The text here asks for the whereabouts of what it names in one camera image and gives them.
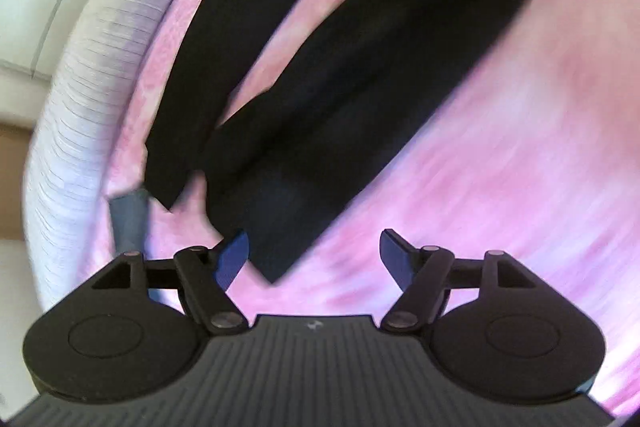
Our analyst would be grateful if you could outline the pink floral blanket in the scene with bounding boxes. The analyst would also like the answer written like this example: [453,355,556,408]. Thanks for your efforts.
[82,0,640,423]

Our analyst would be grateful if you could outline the white striped comforter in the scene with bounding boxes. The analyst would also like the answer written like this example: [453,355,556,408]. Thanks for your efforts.
[22,0,273,313]

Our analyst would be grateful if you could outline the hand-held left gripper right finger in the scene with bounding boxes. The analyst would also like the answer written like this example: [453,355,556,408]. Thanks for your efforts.
[379,228,543,335]

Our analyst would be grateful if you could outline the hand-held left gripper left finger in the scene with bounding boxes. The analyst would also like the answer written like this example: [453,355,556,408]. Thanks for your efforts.
[92,229,250,335]

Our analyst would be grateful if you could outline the black garment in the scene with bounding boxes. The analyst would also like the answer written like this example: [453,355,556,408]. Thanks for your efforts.
[145,0,583,285]

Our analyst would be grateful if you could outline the grey-blue cloth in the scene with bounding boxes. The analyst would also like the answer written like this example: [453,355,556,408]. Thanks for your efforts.
[109,188,151,258]

